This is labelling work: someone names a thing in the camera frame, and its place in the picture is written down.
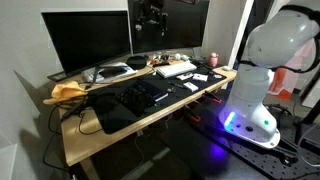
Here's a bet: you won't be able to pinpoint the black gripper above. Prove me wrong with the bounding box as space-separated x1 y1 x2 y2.
134 0 168 37

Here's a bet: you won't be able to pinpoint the thin black cable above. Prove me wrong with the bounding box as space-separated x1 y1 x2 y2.
77 110 103 136

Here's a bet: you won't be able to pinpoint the wide black computer monitor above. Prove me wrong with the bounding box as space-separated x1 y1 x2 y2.
127 0 211 55

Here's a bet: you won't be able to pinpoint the small cluttered trinkets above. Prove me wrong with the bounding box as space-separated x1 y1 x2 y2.
156 52 175 63

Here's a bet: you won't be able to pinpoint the black round pouch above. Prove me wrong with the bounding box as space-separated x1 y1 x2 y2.
126 55 148 71

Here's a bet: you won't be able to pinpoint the white keyboard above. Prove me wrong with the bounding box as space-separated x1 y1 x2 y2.
154 60 198 79

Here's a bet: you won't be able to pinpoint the small white flat packet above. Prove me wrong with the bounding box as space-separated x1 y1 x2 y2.
176 72 194 81

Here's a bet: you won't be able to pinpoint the black notebook white pages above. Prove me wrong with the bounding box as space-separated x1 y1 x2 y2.
135 79 170 103

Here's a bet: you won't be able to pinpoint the black pen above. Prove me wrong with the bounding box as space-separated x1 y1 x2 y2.
167 81 188 90

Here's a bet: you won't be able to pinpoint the white square card box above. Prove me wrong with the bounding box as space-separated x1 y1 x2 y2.
192 73 209 83

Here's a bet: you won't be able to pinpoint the pink pig toy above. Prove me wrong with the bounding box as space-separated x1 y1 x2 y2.
208 52 220 68

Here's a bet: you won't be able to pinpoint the small white box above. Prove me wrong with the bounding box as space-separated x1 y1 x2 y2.
182 81 200 93

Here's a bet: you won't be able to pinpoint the black desk mat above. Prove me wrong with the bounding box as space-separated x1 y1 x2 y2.
87 64 228 135

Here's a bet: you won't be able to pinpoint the yellow cloth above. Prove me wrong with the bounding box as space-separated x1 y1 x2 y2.
42 80 89 106

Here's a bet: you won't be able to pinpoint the black power strip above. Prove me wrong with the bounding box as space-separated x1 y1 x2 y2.
59 99 88 123

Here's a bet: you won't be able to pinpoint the orange handled clamp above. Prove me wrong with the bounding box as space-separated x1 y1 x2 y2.
203 90 223 105
184 105 202 123

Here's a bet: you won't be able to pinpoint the thin white hanging cable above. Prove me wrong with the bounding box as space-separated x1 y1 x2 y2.
134 129 146 168

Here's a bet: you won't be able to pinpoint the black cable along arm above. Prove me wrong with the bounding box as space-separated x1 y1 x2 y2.
238 3 320 75

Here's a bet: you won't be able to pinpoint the black hanging cable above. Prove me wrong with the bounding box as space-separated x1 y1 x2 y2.
42 104 71 173

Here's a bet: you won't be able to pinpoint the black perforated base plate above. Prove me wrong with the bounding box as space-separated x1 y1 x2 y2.
189 89 320 180

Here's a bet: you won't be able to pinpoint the black stand frame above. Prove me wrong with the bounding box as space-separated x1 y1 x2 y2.
292 66 320 148

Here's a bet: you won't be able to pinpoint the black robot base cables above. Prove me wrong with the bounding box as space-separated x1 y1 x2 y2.
271 136 300 167

